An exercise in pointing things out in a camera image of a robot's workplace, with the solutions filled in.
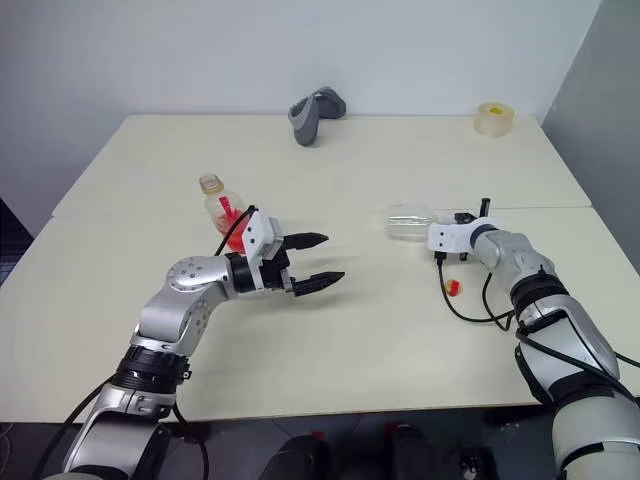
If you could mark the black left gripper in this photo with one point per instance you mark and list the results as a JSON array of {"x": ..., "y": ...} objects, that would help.
[{"x": 280, "y": 272}]

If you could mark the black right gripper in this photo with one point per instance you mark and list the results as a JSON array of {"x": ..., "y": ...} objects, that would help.
[{"x": 463, "y": 218}]

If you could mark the clear plastic bottle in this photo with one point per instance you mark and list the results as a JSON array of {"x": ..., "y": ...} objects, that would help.
[{"x": 407, "y": 222}]

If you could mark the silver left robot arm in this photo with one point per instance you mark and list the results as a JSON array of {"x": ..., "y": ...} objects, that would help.
[{"x": 190, "y": 282}]

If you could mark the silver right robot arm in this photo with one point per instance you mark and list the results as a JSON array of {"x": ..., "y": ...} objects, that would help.
[{"x": 550, "y": 310}]

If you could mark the bottle with red label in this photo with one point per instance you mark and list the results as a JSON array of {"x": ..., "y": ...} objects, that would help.
[{"x": 225, "y": 215}]

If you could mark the red and yellow bottle cap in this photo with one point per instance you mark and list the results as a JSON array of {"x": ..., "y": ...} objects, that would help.
[{"x": 453, "y": 288}]

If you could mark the beige tape roll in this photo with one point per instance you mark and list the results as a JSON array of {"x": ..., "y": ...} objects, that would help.
[{"x": 495, "y": 119}]

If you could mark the grey curved plastic holder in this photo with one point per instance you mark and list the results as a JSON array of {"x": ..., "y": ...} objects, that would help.
[{"x": 312, "y": 117}]

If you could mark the dark rounded shape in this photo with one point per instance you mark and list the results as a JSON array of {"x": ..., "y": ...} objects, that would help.
[{"x": 297, "y": 457}]

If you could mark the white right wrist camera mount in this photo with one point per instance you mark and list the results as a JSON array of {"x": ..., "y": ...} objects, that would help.
[{"x": 452, "y": 236}]

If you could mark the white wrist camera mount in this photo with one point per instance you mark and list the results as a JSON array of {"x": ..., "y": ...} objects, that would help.
[
  {"x": 452, "y": 236},
  {"x": 260, "y": 235}
]

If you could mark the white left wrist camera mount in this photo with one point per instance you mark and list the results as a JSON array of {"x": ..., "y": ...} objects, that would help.
[{"x": 260, "y": 235}]

